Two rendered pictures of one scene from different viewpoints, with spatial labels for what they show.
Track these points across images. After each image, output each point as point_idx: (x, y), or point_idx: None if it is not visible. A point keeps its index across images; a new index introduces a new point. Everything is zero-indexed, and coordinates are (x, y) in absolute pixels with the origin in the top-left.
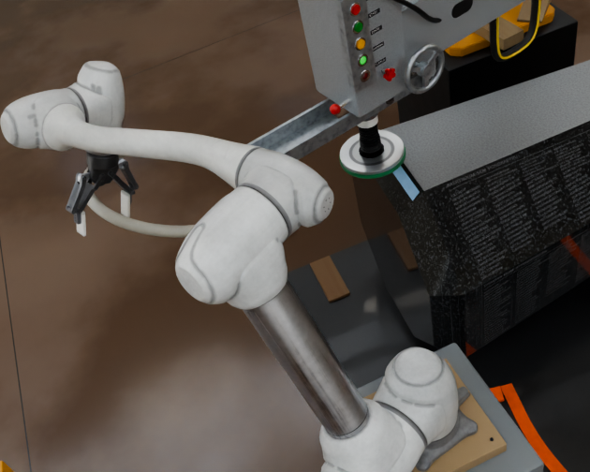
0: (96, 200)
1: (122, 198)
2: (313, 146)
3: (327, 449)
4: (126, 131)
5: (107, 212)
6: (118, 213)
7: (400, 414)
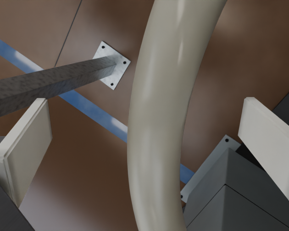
0: (169, 97)
1: (280, 143)
2: None
3: None
4: None
5: (143, 192)
6: (167, 228)
7: None
